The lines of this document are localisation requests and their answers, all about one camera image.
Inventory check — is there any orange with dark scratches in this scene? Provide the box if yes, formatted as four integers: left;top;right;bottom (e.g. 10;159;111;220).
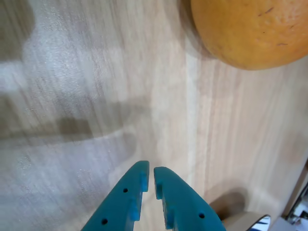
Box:
191;0;308;71

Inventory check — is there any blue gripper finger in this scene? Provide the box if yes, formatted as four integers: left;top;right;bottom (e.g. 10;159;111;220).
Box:
153;166;227;231
80;160;150;231

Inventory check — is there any white plate with blue strokes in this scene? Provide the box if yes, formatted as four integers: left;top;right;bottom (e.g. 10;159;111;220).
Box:
222;211;271;231

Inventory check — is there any grey box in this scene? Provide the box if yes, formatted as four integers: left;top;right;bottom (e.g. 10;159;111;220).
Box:
274;217;293;231

